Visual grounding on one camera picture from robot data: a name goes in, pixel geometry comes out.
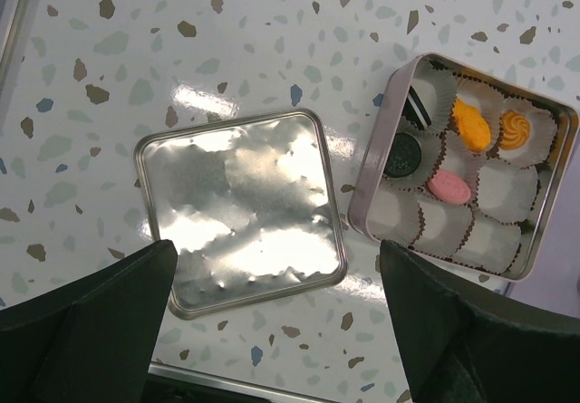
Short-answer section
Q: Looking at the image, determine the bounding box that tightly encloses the black sandwich cookie top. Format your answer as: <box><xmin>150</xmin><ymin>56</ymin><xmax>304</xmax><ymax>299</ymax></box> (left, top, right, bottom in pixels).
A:
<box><xmin>402</xmin><ymin>86</ymin><xmax>431</xmax><ymax>130</ymax></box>

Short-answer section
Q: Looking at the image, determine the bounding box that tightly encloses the square cookie tin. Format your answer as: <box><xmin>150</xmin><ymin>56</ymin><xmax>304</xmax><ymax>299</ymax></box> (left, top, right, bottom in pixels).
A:
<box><xmin>348</xmin><ymin>53</ymin><xmax>579</xmax><ymax>283</ymax></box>

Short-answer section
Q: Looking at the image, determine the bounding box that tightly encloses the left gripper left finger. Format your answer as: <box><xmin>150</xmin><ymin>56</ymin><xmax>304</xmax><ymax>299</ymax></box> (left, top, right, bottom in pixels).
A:
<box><xmin>1</xmin><ymin>240</ymin><xmax>178</xmax><ymax>402</ymax></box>

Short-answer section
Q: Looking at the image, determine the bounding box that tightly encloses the pink round cookie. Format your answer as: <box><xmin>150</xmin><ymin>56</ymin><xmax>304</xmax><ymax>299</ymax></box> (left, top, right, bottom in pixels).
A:
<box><xmin>427</xmin><ymin>169</ymin><xmax>471</xmax><ymax>205</ymax></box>

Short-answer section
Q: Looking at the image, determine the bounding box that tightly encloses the silver tin lid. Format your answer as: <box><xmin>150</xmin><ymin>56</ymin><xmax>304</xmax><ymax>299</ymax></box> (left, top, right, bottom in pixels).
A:
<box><xmin>134</xmin><ymin>110</ymin><xmax>347</xmax><ymax>320</ymax></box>

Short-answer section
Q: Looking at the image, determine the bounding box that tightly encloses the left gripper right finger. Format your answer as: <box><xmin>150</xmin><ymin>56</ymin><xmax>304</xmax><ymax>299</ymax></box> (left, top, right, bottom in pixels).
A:
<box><xmin>380</xmin><ymin>241</ymin><xmax>579</xmax><ymax>402</ymax></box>

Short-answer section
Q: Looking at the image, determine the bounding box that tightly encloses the orange swirl cookie top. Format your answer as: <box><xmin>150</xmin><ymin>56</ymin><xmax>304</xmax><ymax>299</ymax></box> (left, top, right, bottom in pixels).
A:
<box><xmin>499</xmin><ymin>110</ymin><xmax>531</xmax><ymax>150</ymax></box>

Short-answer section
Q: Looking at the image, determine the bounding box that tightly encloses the lilac plastic tray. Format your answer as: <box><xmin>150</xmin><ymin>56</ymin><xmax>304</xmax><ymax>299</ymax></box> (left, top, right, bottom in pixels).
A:
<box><xmin>507</xmin><ymin>256</ymin><xmax>579</xmax><ymax>302</ymax></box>

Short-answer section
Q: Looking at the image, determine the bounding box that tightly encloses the orange flower cookie top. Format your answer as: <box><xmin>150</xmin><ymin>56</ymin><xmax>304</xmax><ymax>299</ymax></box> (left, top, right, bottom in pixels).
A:
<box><xmin>452</xmin><ymin>99</ymin><xmax>491</xmax><ymax>152</ymax></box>

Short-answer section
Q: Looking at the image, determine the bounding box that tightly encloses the aluminium rail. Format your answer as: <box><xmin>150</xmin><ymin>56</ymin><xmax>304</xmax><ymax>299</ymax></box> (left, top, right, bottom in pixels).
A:
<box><xmin>1</xmin><ymin>0</ymin><xmax>30</xmax><ymax>99</ymax></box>

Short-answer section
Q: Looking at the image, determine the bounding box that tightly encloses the black round cookie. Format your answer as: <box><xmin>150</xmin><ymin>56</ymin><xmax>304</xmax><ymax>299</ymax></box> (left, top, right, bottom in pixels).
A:
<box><xmin>383</xmin><ymin>132</ymin><xmax>422</xmax><ymax>178</ymax></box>

